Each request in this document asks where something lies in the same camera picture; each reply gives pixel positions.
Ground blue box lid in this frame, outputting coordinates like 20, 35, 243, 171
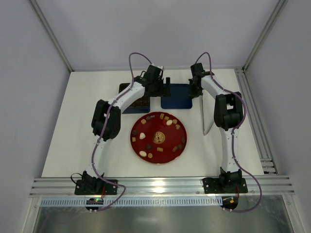
161, 83, 192, 110

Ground metal tongs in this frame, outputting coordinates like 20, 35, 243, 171
200, 93, 214, 136

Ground white oval chocolate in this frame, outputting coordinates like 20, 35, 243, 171
166, 120, 173, 126
139, 151, 147, 157

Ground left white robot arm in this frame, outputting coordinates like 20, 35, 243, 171
74, 64, 170, 195

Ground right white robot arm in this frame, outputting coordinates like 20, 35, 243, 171
189, 63, 244, 194

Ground blue chocolate box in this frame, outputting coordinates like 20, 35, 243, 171
115, 82, 150, 114

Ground white heart chocolate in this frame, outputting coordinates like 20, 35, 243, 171
139, 133, 146, 139

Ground white oval chocolate bottom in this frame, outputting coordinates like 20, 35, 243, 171
139, 151, 147, 157

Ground round red plate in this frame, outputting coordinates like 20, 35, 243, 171
130, 112, 188, 164

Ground right mounting plate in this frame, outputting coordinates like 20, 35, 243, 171
202, 177, 248, 194

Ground mounting plate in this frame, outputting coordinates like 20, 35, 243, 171
202, 177, 248, 194
74, 179, 117, 195

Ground left mounting plate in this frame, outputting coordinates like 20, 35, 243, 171
74, 179, 117, 195

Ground right aluminium side rail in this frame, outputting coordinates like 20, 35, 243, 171
235, 68, 279, 175

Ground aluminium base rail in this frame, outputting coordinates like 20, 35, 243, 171
29, 175, 294, 209

